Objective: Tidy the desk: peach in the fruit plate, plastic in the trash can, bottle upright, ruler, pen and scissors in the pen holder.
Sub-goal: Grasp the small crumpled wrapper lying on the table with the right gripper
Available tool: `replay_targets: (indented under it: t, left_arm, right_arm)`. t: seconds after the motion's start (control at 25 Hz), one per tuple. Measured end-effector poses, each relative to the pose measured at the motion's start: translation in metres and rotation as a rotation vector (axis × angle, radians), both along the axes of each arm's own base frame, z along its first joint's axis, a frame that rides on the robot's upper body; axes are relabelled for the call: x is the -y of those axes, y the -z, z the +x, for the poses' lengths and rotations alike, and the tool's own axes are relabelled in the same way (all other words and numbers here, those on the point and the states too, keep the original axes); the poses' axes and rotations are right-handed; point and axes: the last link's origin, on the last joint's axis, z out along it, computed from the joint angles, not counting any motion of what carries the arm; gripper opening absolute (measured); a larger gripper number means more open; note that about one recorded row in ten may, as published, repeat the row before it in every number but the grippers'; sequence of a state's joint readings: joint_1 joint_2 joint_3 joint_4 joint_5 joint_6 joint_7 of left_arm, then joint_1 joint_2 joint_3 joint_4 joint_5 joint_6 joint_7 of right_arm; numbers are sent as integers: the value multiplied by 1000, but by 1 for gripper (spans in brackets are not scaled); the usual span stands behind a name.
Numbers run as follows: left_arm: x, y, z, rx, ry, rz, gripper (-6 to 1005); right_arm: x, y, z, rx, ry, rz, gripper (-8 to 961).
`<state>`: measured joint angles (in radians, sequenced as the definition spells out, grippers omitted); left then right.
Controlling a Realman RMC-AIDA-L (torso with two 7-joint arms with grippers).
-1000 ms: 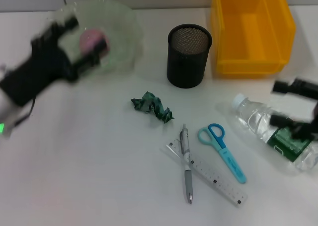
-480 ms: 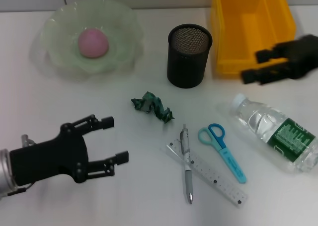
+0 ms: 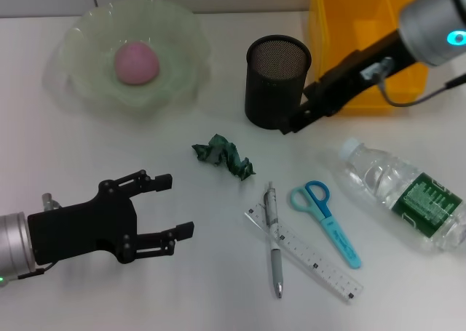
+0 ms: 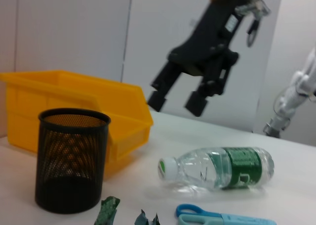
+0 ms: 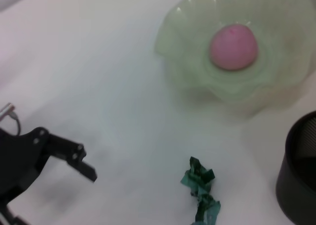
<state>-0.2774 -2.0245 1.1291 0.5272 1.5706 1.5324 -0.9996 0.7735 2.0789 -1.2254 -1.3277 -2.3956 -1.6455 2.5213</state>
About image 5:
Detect green toy figure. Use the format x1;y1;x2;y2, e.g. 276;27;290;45
180;156;222;225

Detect black mesh pen cup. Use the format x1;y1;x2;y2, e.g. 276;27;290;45
275;110;316;225

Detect pale green glass fruit plate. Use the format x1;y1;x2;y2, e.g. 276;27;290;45
154;0;316;117

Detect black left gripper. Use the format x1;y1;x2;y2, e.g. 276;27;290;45
0;127;98;225

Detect left gripper cable with connector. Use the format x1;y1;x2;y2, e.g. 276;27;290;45
0;102;22;136

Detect pink peach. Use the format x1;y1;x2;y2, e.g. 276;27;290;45
209;24;260;71

